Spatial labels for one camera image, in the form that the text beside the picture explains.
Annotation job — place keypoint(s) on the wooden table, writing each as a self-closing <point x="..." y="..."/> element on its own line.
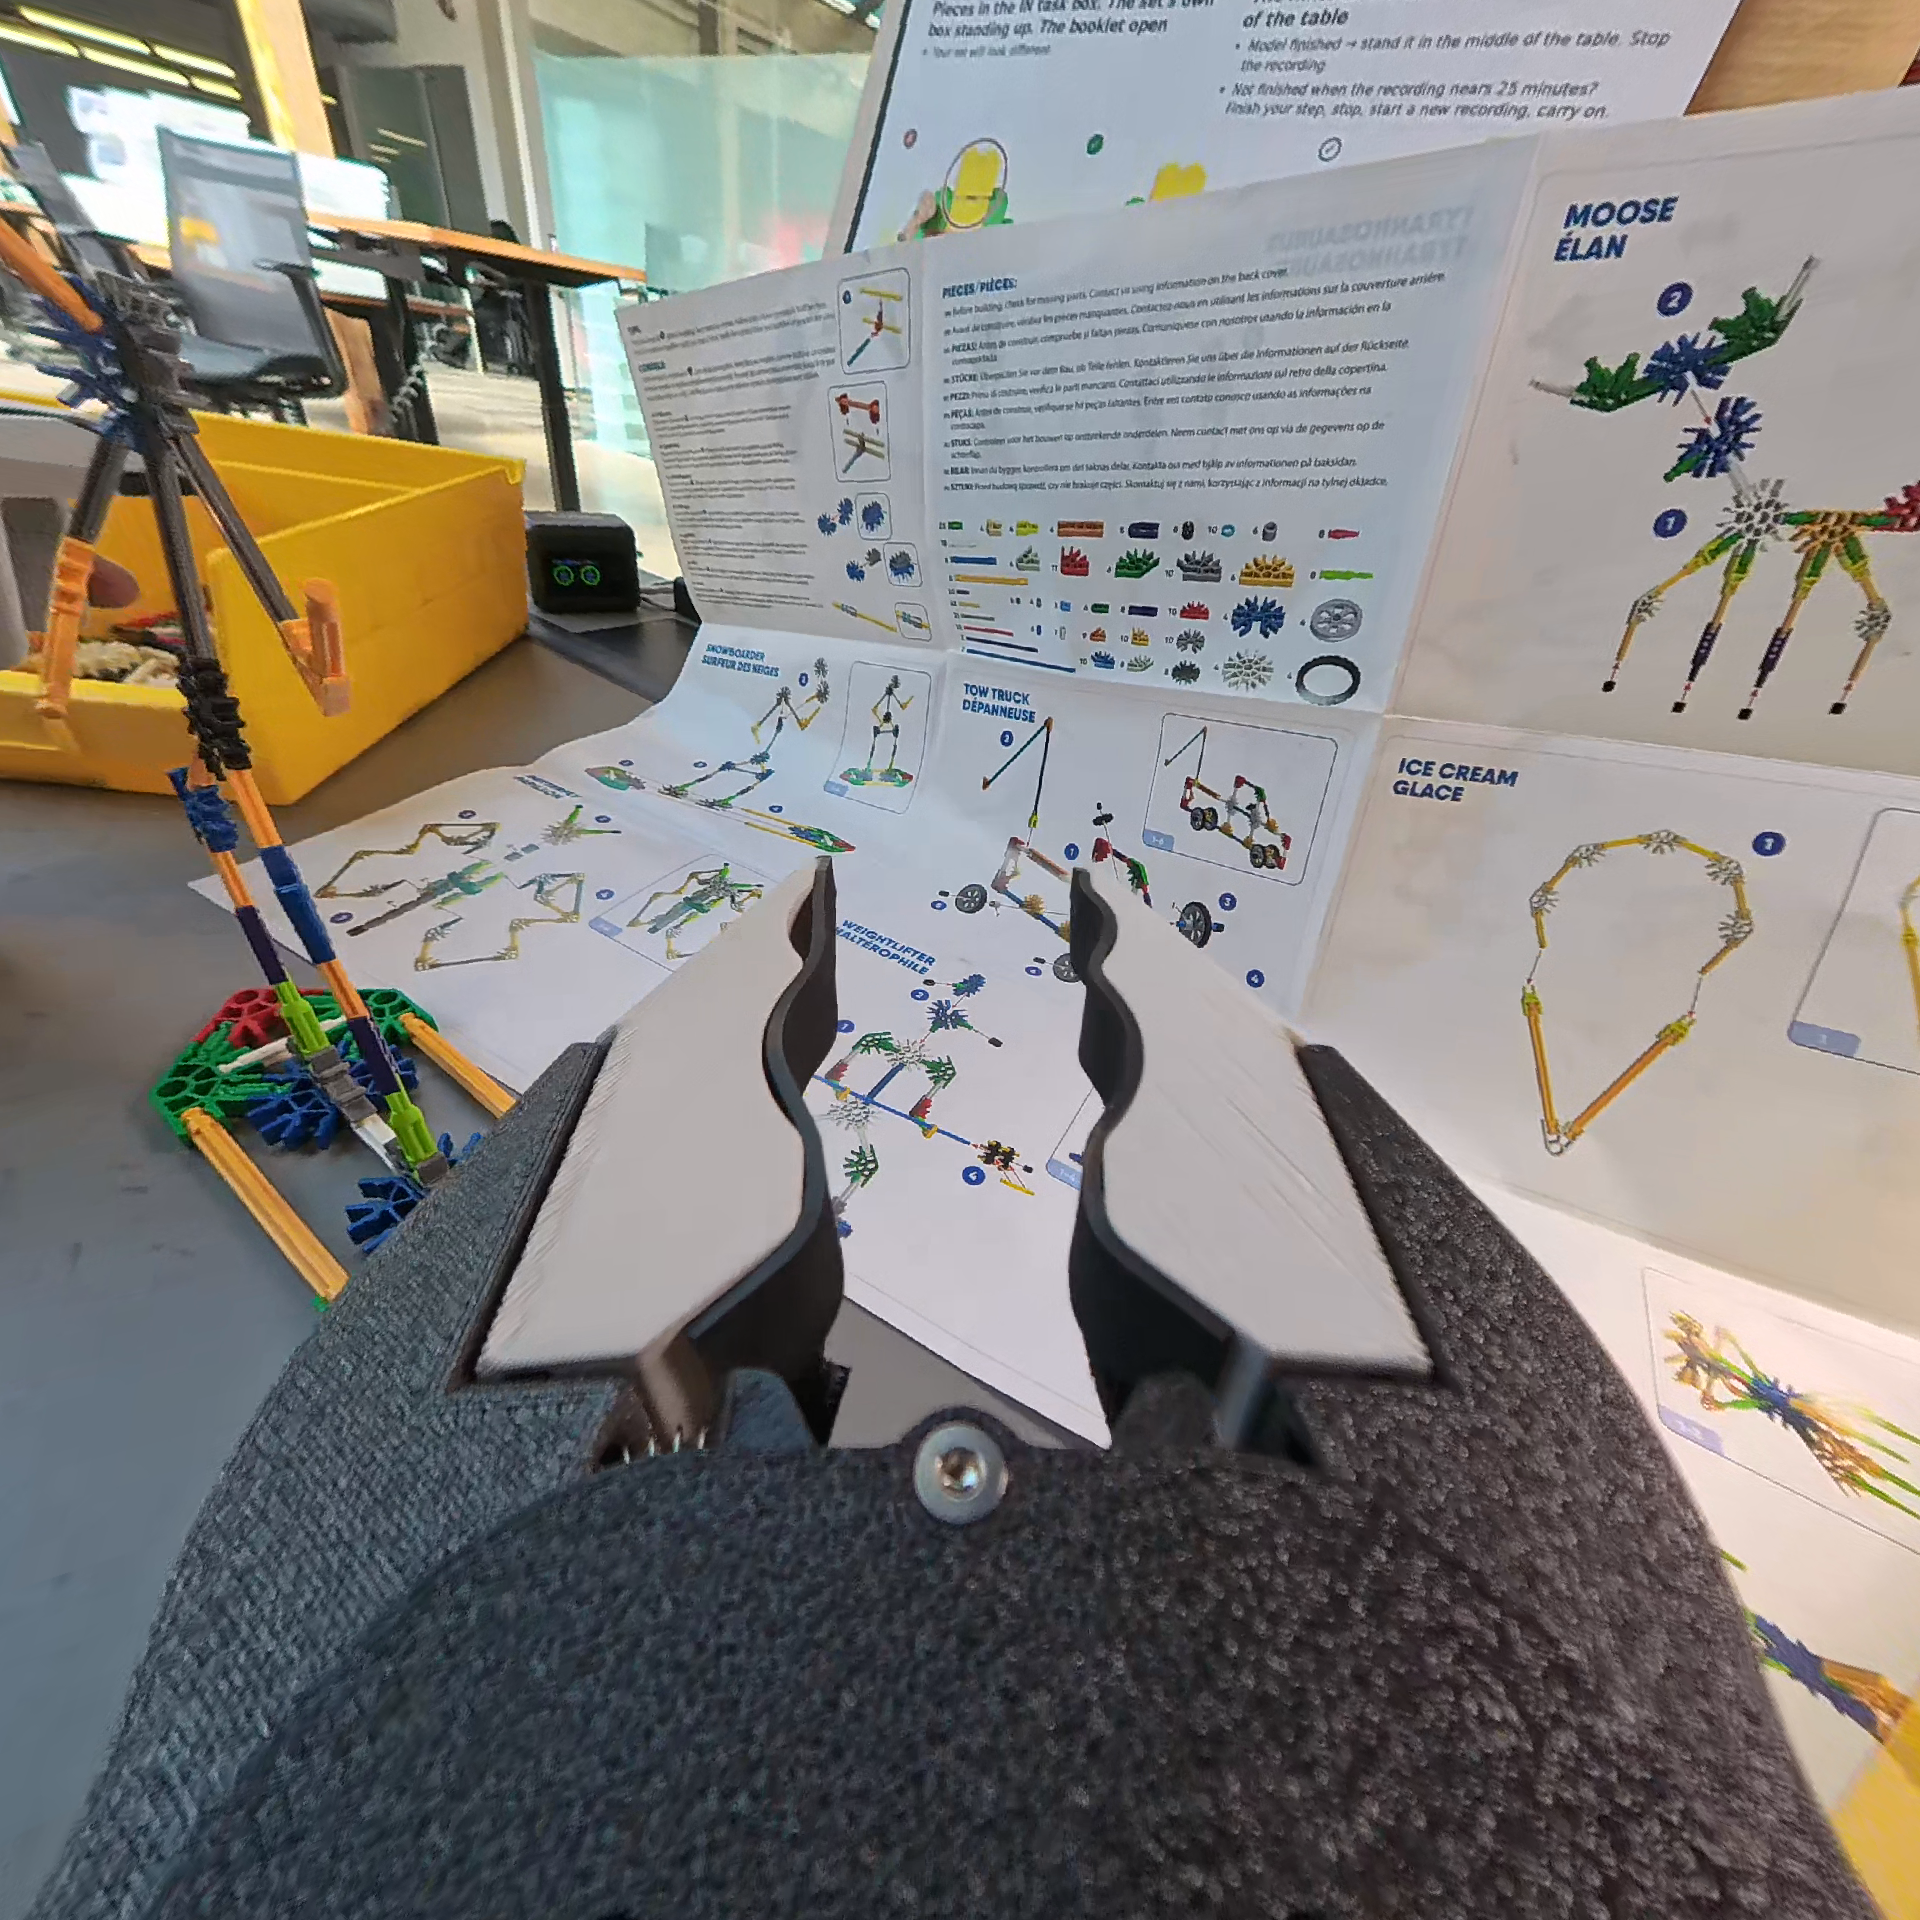
<point x="480" y="249"/>

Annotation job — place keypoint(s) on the black office chair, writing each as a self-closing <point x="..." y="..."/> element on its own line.
<point x="256" y="257"/>

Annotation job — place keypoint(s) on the pile of toy building pieces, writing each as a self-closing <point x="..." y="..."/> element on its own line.
<point x="92" y="661"/>

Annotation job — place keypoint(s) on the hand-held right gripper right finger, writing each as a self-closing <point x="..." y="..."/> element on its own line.
<point x="1261" y="1201"/>

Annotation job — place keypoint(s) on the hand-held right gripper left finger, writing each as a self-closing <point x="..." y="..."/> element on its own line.
<point x="662" y="1201"/>

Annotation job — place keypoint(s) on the black device with green display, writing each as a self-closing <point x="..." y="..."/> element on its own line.
<point x="583" y="566"/>

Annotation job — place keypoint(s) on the white printed task sheet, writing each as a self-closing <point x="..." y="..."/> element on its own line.
<point x="1292" y="106"/>

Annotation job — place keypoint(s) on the white folded instruction booklet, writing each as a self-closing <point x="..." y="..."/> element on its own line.
<point x="1200" y="391"/>

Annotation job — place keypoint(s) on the colourful toy rod model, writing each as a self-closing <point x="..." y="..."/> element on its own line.
<point x="219" y="736"/>

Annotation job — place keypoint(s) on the small black box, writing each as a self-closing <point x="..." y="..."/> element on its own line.
<point x="674" y="601"/>

